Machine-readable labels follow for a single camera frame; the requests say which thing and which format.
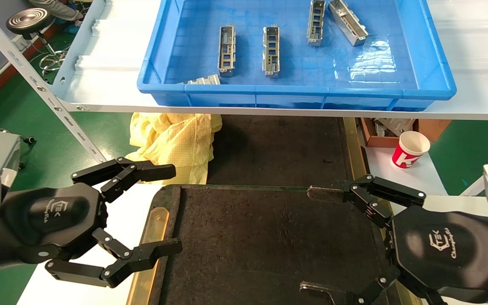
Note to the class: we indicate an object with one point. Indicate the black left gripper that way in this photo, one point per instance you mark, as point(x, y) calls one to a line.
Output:
point(53, 216)

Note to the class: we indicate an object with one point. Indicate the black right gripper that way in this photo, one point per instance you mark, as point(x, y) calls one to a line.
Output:
point(443, 250)

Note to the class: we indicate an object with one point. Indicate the grey metal bracket part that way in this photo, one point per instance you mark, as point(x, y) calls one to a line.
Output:
point(316, 23)
point(271, 53)
point(203, 80)
point(347, 23)
point(227, 51)

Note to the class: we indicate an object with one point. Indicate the black container with brass edges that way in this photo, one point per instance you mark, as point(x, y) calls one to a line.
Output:
point(269, 245)
point(278, 148)

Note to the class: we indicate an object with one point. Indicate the yellow cloth garment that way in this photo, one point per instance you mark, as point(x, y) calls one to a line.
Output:
point(176, 142)

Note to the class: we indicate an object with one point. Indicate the red and white paper cup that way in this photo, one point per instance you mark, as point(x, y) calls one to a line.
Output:
point(409, 152)

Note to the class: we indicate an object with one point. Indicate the scrap metal parts pile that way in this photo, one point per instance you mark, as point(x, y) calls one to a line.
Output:
point(392, 126)

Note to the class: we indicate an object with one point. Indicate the brown cardboard box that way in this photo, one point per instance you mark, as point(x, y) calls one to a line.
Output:
point(432, 127)

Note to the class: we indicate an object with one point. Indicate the black caster wheel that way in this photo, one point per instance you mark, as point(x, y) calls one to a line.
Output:
point(29, 139)

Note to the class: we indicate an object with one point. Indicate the clear plastic film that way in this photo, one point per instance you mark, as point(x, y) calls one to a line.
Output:
point(373, 63)

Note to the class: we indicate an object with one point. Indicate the blue plastic tray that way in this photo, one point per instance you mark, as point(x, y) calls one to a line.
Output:
point(299, 59)

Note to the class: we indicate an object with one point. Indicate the person in grey clothes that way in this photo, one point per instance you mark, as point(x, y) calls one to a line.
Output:
point(57, 7)

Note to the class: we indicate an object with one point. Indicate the black round stool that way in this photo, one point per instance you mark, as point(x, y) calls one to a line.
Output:
point(30, 20)

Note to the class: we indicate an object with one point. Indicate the grey perforated shelf post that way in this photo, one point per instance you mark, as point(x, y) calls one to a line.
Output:
point(475, 185)
point(36, 87)

